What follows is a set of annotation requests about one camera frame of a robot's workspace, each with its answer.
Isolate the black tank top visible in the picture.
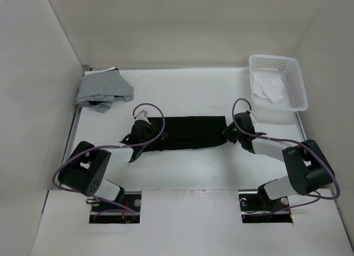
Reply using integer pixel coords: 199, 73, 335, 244
143, 116, 227, 152

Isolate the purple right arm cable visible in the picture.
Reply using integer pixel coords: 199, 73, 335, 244
231, 98, 341, 212

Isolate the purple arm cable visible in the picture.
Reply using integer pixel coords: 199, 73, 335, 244
231, 98, 341, 212
52, 102, 166, 221

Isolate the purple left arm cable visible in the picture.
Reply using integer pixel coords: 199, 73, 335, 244
52, 102, 166, 221

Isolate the white plastic basket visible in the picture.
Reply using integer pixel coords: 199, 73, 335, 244
249, 55, 308, 113

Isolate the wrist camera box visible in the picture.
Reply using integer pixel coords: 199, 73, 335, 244
246, 111, 257, 125
134, 109, 149, 123

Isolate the grey folded tank top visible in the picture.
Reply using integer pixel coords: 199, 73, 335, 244
74, 69, 134, 113

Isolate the white crumpled tank top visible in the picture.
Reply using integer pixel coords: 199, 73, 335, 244
252, 74, 285, 103

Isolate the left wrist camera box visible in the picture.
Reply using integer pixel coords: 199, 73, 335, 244
134, 109, 149, 123

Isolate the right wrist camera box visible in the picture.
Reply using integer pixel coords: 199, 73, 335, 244
246, 111, 257, 125

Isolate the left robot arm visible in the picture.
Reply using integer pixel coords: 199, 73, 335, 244
53, 117, 166, 211

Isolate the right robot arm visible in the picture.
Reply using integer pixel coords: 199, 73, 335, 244
222, 111, 340, 211

